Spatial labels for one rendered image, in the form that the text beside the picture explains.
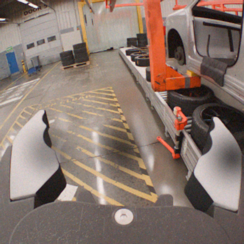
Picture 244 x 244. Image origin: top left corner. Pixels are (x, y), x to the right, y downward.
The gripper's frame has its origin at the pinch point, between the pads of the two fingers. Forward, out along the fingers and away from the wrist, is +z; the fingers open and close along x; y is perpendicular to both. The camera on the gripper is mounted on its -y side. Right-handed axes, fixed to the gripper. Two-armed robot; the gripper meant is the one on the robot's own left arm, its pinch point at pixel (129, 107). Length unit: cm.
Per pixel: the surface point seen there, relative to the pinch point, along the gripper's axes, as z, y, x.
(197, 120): 105, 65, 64
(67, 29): 1138, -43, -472
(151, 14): 173, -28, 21
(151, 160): 108, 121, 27
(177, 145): 104, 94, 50
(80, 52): 704, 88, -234
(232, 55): 190, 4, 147
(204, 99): 148, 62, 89
